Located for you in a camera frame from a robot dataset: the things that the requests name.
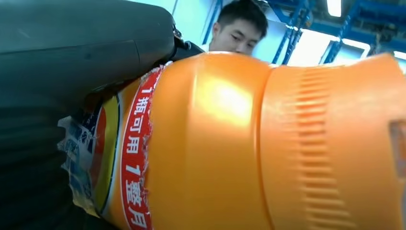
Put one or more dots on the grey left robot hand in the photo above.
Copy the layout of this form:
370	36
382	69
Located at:
79	41

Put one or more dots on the person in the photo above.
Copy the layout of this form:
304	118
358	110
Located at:
238	31

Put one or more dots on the blue metal rack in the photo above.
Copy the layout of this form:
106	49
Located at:
291	35

